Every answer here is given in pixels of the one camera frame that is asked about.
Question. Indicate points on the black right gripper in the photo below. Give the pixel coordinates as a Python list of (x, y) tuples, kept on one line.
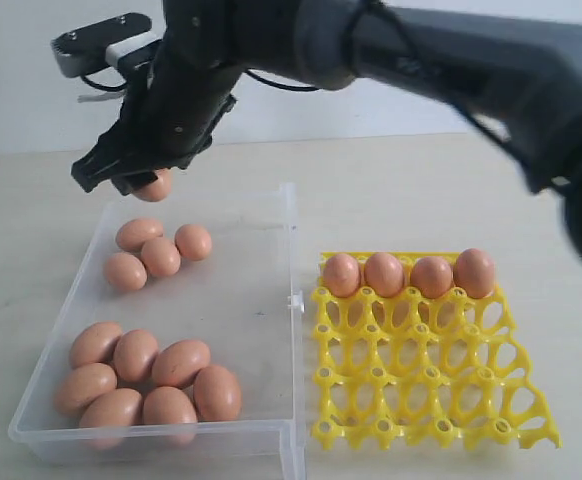
[(173, 103)]

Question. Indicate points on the brown egg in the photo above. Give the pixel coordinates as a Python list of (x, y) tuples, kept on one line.
[(432, 276), (95, 344), (193, 242), (168, 405), (82, 386), (134, 355), (217, 394), (132, 235), (178, 365), (341, 275), (384, 273), (474, 272), (158, 190)]

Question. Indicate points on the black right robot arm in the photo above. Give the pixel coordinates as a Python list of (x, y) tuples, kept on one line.
[(526, 74)]

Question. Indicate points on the brown egg second row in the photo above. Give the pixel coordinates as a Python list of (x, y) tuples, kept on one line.
[(161, 257)]

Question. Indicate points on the brown egg third row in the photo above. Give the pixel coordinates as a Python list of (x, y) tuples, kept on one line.
[(125, 272)]

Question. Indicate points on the clear plastic bin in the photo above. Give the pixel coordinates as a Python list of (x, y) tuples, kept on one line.
[(243, 301)]

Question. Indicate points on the brown egg front corner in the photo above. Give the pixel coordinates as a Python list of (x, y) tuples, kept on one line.
[(118, 408)]

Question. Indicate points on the yellow plastic egg tray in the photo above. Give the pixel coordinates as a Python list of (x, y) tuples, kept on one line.
[(414, 368)]

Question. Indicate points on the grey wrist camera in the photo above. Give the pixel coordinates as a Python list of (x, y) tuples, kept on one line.
[(81, 51)]

